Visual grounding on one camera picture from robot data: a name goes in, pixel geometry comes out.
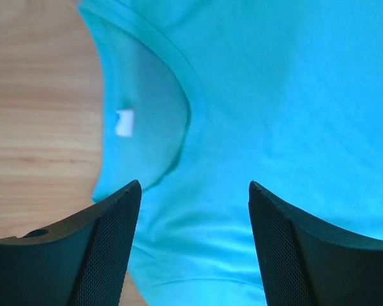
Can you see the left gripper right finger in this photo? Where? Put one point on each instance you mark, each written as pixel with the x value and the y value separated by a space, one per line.
pixel 304 260

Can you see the teal t shirt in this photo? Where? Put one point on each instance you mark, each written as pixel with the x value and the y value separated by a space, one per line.
pixel 203 97

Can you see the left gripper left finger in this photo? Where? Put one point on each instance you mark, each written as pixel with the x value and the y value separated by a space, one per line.
pixel 80 260

